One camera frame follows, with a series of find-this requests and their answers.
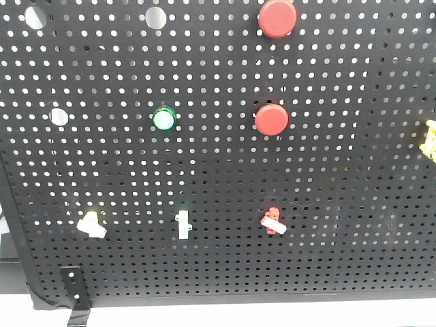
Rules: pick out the red toggle switch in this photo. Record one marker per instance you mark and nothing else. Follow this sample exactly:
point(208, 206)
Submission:
point(271, 222)

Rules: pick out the green round push button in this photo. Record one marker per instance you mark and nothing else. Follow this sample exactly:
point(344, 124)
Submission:
point(164, 118)

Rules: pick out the yellow toggle switch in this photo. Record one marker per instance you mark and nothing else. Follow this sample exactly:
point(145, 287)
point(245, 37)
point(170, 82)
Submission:
point(89, 224)

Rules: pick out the black perforated pegboard panel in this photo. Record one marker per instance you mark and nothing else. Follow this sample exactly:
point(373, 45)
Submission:
point(80, 81)

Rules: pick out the left black clamp bracket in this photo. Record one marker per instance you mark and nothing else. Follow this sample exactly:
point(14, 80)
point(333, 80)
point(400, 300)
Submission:
point(77, 293)

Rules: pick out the green white toggle switch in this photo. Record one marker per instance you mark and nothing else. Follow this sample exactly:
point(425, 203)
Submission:
point(184, 227)

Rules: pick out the upper red round push button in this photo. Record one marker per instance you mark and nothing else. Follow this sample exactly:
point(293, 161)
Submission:
point(277, 18)

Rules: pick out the red round push button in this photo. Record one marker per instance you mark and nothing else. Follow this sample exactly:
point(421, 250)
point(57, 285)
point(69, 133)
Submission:
point(277, 18)
point(271, 119)

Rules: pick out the yellow knob handle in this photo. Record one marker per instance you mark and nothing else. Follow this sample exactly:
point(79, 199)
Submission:
point(428, 147)

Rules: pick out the lower red round push button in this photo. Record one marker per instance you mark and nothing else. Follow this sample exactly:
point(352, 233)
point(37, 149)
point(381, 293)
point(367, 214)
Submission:
point(271, 119)

